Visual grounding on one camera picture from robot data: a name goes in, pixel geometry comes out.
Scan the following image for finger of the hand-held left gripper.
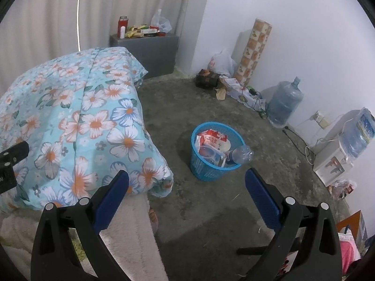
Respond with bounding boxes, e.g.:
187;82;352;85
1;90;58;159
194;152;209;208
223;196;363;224
0;140;30;168

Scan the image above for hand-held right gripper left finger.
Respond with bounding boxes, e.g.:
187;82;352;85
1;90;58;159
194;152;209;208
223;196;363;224
31;170;130;281

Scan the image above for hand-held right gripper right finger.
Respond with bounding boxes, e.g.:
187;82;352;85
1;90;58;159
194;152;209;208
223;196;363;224
244;168;343;281

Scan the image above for clear bottle with blue label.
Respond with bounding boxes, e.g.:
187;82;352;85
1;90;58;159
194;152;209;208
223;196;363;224
225;145;254;165

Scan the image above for blue plastic basket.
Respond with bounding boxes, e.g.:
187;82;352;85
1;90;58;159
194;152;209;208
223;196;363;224
190;121;246;181

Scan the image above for white plush blanket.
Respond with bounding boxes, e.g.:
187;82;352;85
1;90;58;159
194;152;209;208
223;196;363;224
0;192;169;281

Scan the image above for person's foot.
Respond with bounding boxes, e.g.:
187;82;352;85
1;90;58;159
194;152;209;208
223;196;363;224
148;206;160;235

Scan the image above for white water dispenser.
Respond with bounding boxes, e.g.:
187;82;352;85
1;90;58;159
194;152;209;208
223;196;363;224
313;110;361;187

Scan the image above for floral blue blanket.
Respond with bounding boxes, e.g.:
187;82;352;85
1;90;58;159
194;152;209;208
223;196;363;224
0;47;174;215

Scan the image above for small clear plastic bag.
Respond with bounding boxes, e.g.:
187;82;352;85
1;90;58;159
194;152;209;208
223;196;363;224
330;180;358;201

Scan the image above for orange cardboard box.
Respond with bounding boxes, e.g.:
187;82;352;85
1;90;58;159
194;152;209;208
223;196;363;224
335;210;370;259

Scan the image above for empty blue water jug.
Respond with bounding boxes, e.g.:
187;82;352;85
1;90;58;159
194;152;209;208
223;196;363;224
266;76;304;128

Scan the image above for pink cloth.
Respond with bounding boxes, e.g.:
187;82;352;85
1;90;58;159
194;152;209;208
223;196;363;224
338;231;363;274

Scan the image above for printed white plastic bag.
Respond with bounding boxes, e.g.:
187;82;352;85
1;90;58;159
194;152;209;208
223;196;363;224
220;75;267;112

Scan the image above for blue labelled water jug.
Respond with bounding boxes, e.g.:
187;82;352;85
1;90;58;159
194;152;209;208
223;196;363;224
340;107;375;160

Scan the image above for white curtain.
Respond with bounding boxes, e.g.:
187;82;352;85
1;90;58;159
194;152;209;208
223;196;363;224
0;0;213;94

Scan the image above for patterned paper roll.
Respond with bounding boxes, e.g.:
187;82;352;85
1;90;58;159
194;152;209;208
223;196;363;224
233;18;273;85

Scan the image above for grey nightstand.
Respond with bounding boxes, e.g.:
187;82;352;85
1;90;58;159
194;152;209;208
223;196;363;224
110;33;180;80

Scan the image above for red thermos flask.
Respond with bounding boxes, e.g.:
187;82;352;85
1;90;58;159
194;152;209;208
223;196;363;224
118;16;130;39

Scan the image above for black power cable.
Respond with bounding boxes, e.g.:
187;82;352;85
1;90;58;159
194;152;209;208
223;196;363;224
283;126;316;165

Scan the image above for white wall socket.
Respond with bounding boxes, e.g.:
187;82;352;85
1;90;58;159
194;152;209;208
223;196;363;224
311;111;330;129

